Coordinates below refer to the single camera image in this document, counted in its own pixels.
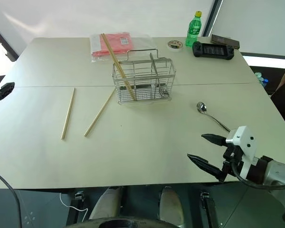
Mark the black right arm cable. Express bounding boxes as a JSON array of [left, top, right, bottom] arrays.
[[229, 160, 285, 191]]

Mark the green plastic bottle yellow cap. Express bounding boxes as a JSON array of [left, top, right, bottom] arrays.
[[185, 10, 203, 48]]

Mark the dark brown oblong box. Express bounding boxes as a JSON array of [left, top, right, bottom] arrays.
[[210, 34, 241, 49]]

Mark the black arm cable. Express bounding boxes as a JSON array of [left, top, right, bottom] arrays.
[[229, 160, 285, 191], [0, 169, 23, 228]]

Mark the dark rounded robot body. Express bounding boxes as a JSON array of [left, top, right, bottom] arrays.
[[72, 216, 183, 228]]

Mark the long-handled metal spoon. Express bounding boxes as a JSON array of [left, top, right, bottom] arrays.
[[196, 101, 231, 132]]

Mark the white cable under table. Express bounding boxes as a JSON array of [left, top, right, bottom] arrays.
[[59, 192, 89, 220]]

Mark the black handheld game console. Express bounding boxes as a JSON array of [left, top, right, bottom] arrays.
[[192, 41, 236, 61]]

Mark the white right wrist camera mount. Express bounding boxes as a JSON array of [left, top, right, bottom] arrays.
[[225, 125, 257, 181]]

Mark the blue-capped water bottles pack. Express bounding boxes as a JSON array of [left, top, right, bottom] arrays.
[[255, 72, 269, 87]]

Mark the pink cloth in plastic bag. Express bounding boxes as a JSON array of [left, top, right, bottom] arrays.
[[89, 32, 155, 63]]

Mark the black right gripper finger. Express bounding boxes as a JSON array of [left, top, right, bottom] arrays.
[[201, 133, 229, 147], [187, 154, 227, 183]]

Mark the wooden chopstick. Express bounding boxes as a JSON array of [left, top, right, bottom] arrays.
[[60, 87, 76, 141], [102, 33, 136, 100], [83, 88, 116, 138], [100, 33, 133, 101]]

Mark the black table leg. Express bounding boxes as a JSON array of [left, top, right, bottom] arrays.
[[66, 190, 86, 227], [200, 190, 217, 228]]

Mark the steel wire cutlery basket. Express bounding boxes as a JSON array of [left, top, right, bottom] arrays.
[[112, 48, 177, 106]]

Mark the small round tape roll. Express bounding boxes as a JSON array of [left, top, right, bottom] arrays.
[[167, 40, 183, 50]]

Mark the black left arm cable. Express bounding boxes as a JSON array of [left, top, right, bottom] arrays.
[[0, 169, 23, 228]]

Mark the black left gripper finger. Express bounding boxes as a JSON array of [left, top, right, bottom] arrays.
[[0, 82, 16, 101]]

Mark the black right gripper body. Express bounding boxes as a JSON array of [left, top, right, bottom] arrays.
[[221, 145, 244, 178]]

